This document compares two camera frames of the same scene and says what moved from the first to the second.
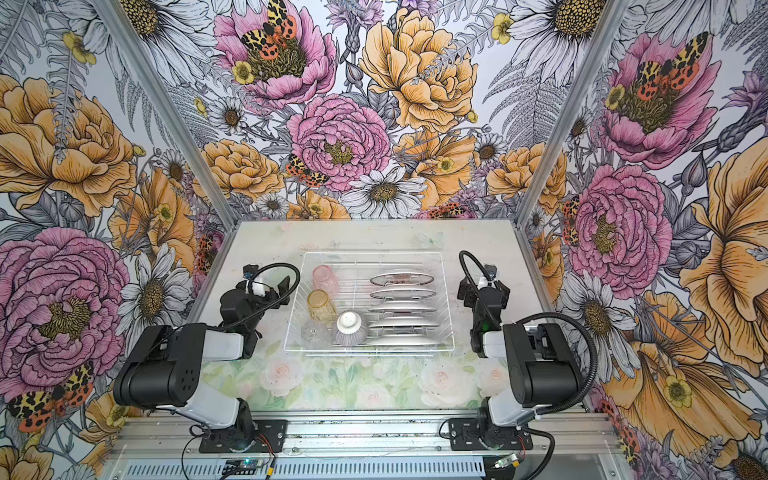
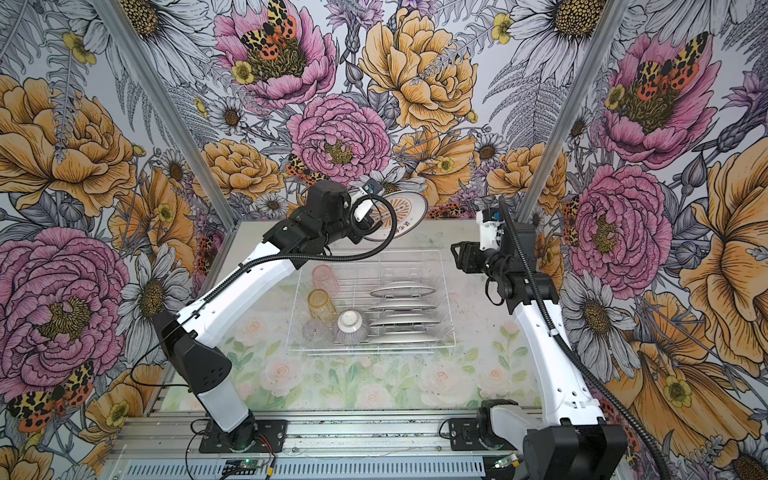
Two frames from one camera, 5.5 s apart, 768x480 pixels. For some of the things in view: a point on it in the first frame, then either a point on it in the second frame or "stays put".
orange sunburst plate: [401, 279] → [410, 208]
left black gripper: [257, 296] → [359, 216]
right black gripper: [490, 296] → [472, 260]
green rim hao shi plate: [404, 323] stays put
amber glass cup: [321, 306] stays put
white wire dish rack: [362, 304] stays put
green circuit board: [240, 467] stays put
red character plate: [403, 294] stays put
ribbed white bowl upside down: [349, 329] stays put
